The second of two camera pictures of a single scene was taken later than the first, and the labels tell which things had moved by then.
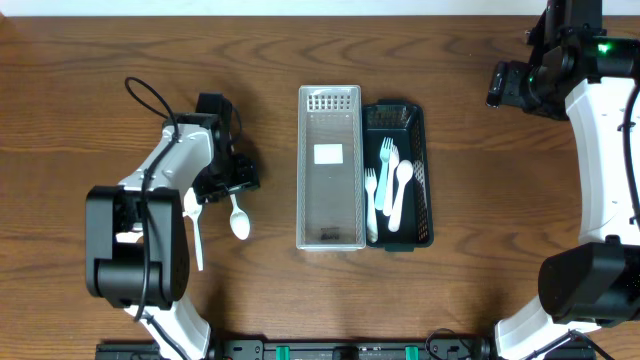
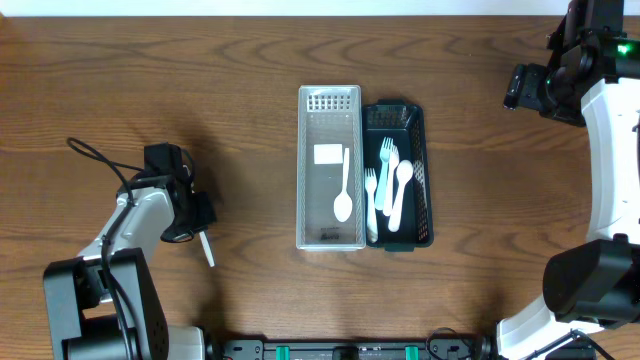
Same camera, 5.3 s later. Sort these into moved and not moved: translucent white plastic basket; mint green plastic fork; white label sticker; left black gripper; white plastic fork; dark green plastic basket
Moved: left black gripper
Not moved: white plastic fork; white label sticker; dark green plastic basket; mint green plastic fork; translucent white plastic basket
